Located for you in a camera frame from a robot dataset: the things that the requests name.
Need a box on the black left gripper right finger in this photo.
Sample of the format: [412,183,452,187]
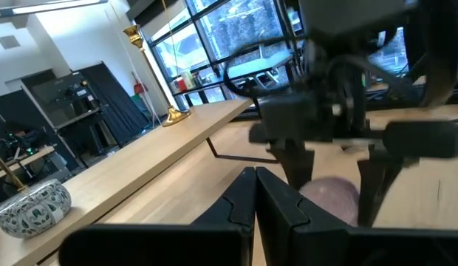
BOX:
[255,166,350,266]

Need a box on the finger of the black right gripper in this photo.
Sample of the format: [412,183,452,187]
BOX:
[269,138,315,191]
[356,154,403,228]

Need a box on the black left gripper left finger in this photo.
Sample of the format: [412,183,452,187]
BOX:
[191,166,258,237]

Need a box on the pink floral candle tin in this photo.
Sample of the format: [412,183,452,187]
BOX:
[298,177,361,227]

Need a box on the blue floral candle tin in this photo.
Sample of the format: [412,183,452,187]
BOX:
[0,179,72,239]

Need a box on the wooden shelf with black legs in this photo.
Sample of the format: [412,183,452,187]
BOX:
[0,98,280,266]

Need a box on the gold candlestick holder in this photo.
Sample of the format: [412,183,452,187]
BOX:
[122,24,192,128]
[0,149,29,193]

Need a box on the white container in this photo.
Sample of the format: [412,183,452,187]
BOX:
[182,71,196,89]

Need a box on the red dustpan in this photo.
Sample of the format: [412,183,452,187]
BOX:
[131,72,148,95]

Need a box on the black curtain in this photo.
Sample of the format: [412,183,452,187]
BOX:
[81,62,151,149]

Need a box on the black equipment rack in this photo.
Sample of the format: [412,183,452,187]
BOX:
[29,72,104,156]

